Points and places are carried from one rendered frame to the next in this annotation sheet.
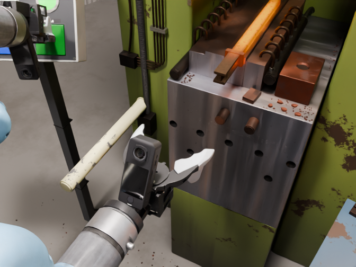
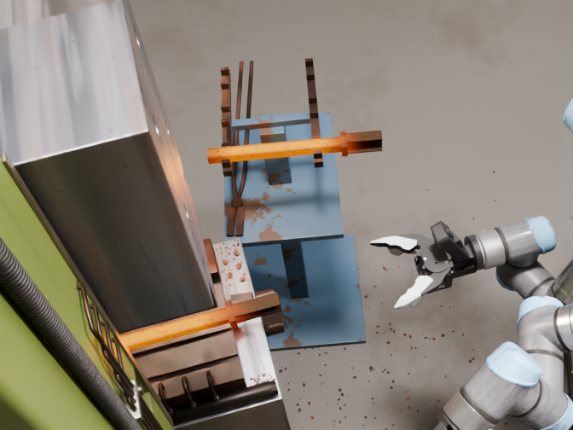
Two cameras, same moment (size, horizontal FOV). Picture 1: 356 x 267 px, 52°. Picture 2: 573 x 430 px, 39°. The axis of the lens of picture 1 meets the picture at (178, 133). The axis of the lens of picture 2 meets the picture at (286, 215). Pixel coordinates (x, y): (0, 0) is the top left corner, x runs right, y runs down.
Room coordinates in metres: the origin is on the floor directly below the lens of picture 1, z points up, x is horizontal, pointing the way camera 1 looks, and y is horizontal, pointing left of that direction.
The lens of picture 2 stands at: (1.05, 0.54, 2.39)
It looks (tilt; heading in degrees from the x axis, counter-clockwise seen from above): 56 degrees down; 236
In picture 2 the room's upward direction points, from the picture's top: 9 degrees counter-clockwise
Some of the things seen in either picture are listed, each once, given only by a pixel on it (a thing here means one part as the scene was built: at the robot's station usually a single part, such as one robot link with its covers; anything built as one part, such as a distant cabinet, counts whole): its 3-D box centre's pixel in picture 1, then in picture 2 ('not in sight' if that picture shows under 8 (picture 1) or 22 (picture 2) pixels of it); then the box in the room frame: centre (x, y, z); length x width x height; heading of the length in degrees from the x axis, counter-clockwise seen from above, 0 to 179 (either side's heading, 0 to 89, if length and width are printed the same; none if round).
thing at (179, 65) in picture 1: (205, 39); (174, 415); (0.96, -0.08, 0.93); 0.40 x 0.03 x 0.03; 153
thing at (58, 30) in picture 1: (51, 39); not in sight; (0.84, 0.32, 1.00); 0.07 x 0.05 x 0.07; 88
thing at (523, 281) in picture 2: not in sight; (521, 270); (0.24, 0.15, 0.88); 0.11 x 0.08 x 0.11; 81
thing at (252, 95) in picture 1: (251, 95); (242, 300); (0.71, -0.18, 0.92); 0.04 x 0.03 x 0.01; 145
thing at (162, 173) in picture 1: (140, 196); (448, 261); (0.37, 0.06, 0.97); 0.12 x 0.08 x 0.09; 153
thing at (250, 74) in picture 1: (251, 31); (129, 363); (0.97, -0.21, 0.96); 0.42 x 0.20 x 0.09; 153
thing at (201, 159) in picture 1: (194, 170); (394, 248); (0.43, -0.03, 0.97); 0.09 x 0.03 x 0.06; 117
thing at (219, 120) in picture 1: (222, 116); (274, 328); (0.70, -0.11, 0.87); 0.04 x 0.03 x 0.03; 153
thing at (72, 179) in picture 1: (108, 140); not in sight; (0.86, 0.23, 0.62); 0.44 x 0.05 x 0.05; 153
